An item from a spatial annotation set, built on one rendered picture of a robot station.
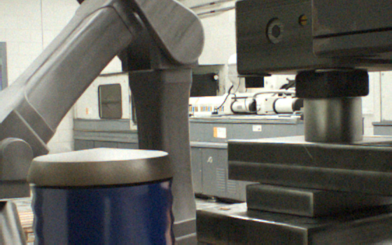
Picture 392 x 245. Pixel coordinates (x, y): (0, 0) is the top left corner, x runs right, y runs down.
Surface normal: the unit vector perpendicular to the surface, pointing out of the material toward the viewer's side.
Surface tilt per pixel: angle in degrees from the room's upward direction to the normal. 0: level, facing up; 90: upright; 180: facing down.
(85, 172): 72
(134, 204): 76
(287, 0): 90
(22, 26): 90
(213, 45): 90
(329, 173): 90
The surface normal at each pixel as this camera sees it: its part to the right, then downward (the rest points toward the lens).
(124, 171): 0.39, -0.28
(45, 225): -0.63, -0.18
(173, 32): 0.74, 0.01
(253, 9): -0.78, 0.06
